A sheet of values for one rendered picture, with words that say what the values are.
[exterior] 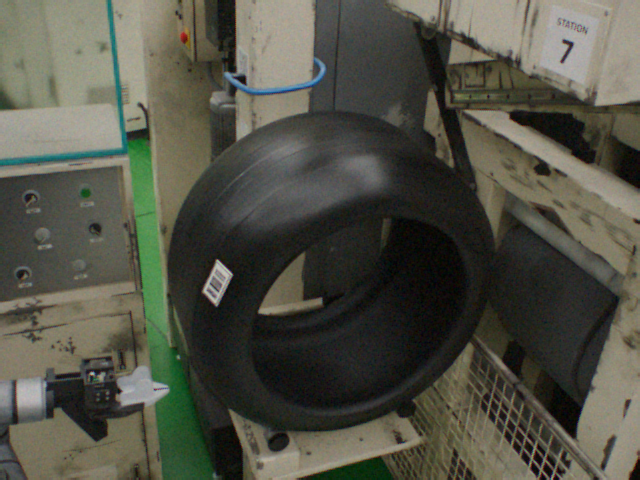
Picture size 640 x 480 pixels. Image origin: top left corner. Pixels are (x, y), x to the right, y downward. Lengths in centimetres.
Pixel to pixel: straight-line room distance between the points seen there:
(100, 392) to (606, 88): 92
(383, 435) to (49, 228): 92
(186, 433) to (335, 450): 123
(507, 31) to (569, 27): 13
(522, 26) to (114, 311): 123
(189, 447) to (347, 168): 172
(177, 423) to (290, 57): 168
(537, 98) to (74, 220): 109
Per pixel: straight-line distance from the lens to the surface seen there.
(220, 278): 104
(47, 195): 168
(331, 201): 102
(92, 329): 182
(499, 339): 237
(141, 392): 127
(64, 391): 125
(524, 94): 123
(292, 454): 139
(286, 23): 134
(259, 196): 104
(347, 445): 149
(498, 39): 106
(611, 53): 90
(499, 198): 168
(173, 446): 260
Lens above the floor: 190
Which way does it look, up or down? 30 degrees down
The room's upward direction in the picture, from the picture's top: 3 degrees clockwise
